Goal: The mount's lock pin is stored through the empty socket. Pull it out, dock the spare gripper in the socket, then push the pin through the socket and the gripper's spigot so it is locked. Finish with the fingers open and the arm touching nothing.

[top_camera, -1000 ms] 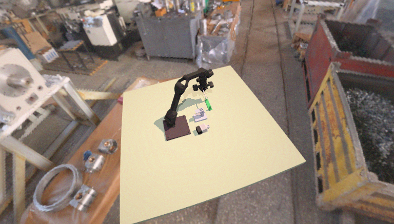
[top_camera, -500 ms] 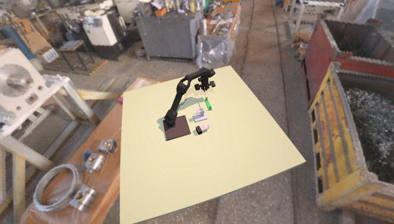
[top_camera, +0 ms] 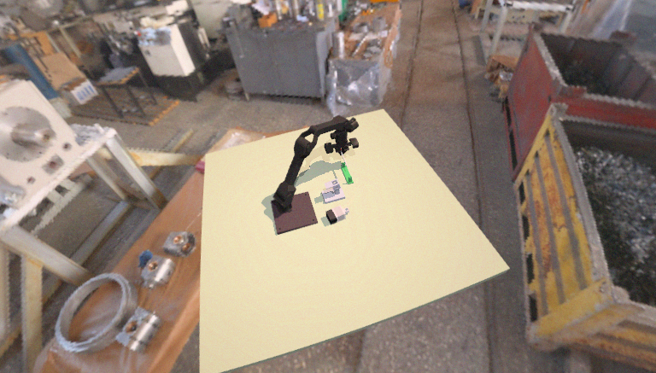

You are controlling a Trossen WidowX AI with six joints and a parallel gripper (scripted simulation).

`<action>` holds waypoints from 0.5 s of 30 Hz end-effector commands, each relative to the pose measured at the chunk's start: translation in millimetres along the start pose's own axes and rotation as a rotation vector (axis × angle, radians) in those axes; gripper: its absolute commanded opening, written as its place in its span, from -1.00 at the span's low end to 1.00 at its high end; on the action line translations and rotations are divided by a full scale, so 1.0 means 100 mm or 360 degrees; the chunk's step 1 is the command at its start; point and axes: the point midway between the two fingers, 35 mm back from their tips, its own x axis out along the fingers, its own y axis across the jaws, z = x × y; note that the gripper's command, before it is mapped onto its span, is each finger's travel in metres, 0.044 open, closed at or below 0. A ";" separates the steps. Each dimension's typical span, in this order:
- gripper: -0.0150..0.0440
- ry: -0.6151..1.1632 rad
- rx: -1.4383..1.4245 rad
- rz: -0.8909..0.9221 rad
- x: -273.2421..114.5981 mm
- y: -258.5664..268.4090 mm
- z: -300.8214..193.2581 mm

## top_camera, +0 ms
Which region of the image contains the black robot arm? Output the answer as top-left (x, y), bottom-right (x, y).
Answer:
top-left (272, 115), bottom-right (359, 214)

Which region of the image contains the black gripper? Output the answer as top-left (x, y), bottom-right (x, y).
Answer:
top-left (324, 137), bottom-right (359, 156)

